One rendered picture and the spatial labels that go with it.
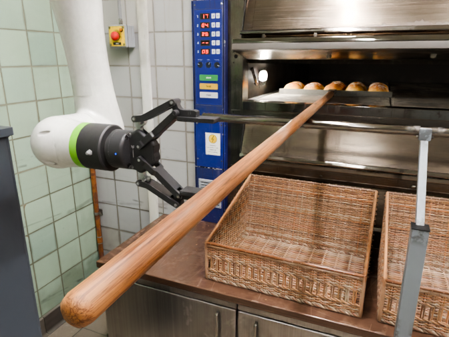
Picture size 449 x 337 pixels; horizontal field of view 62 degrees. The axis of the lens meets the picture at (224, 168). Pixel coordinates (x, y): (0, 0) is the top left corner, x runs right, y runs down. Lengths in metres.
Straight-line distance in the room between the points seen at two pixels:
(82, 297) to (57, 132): 0.52
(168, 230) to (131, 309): 1.27
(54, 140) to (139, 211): 1.38
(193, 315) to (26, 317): 0.57
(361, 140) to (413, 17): 0.48
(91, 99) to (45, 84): 1.11
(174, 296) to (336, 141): 0.90
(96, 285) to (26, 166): 1.64
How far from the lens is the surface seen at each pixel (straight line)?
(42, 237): 2.08
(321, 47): 1.45
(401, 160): 1.62
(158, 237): 0.38
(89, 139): 0.74
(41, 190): 2.02
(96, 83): 0.89
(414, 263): 1.11
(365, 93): 1.98
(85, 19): 0.89
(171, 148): 1.89
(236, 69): 1.69
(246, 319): 1.40
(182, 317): 1.52
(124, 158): 0.72
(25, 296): 1.23
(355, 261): 1.61
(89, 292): 0.32
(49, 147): 0.80
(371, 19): 1.58
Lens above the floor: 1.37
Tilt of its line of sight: 17 degrees down
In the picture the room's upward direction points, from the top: straight up
